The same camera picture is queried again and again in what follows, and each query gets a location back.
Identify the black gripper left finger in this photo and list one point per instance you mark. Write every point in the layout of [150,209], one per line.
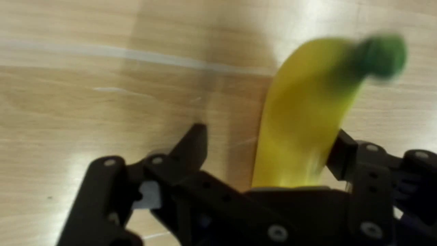
[195,145]

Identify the yellow plush banana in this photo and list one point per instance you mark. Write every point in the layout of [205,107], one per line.
[300,118]

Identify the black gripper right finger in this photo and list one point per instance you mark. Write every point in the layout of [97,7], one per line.
[373,191]

